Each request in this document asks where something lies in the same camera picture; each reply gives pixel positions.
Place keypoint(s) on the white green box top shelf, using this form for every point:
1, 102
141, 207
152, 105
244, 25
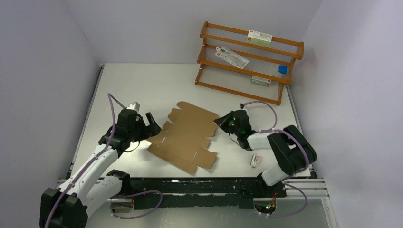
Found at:
259, 38

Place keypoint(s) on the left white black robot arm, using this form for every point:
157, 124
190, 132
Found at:
72, 203

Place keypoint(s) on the blue cap bottle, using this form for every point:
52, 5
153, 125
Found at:
283, 69

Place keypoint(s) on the small pink white stapler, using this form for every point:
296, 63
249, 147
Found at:
255, 160

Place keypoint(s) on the clear plastic packet with label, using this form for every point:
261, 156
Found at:
231, 57

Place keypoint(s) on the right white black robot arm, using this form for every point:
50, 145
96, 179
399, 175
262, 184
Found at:
292, 151

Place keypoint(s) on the orange wooden shelf rack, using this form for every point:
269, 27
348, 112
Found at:
215, 73

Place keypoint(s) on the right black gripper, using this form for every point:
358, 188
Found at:
222, 121

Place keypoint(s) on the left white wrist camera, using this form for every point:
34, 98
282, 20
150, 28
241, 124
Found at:
134, 106

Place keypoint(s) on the brown cardboard box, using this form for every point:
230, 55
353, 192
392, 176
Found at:
184, 138

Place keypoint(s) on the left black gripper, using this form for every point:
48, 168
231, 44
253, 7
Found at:
154, 128

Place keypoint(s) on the small white box lower shelf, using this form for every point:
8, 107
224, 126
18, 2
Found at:
260, 81

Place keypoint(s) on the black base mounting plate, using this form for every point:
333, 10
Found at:
241, 192

